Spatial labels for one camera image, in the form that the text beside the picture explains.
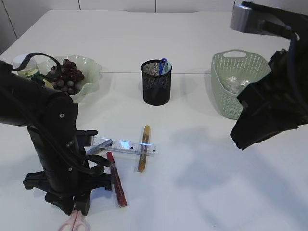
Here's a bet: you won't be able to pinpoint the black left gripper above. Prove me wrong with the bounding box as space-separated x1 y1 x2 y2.
23 154 114 216

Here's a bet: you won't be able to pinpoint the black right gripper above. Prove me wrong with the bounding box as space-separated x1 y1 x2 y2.
230 49 308 150

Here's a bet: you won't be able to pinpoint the pink purple capped scissors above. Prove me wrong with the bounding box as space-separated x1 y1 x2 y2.
58 210 90 231

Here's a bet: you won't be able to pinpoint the clear plastic sheet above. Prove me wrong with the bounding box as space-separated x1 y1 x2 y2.
221 76 251 94

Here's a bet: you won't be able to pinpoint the blue capped scissors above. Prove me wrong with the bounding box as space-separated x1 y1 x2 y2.
151 57 172 98

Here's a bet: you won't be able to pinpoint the dark purple grape bunch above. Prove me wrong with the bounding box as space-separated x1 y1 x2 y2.
46 58 85 95

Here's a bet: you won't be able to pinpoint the yellow tea plastic bottle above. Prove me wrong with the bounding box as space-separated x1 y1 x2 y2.
13 53 53 89

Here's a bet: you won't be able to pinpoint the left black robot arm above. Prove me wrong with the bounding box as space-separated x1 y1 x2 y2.
0 62 112 215

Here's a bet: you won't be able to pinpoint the right black blue robot arm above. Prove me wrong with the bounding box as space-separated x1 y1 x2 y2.
230 1 308 149

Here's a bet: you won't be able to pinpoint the red glitter pen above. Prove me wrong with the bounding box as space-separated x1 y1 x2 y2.
106 152 128 208

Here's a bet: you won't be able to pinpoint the green plastic woven basket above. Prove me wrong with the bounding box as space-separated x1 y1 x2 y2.
211 49 270 119

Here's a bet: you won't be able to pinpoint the silver glitter pen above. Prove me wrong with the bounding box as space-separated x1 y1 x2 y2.
86 139 113 156

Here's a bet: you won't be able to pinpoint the clear plastic ruler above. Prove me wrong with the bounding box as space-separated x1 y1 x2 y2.
92 137 157 156

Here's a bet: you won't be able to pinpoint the gold glitter pen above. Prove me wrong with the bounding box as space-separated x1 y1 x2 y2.
138 125 150 173

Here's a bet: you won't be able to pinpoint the black mesh pen holder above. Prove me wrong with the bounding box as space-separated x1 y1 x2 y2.
141 58 172 106

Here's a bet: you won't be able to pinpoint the green wavy glass plate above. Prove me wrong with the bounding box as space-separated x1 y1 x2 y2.
38 55 102 103

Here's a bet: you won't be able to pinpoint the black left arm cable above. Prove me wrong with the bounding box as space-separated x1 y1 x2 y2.
0 52 111 176

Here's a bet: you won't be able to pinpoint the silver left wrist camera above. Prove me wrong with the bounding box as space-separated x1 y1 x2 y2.
76 130 98 147

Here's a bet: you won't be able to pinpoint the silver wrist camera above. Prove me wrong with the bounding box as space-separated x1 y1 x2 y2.
230 1 305 39
76 130 98 147

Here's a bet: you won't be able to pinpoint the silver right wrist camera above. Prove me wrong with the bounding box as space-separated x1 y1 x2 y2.
230 1 305 39

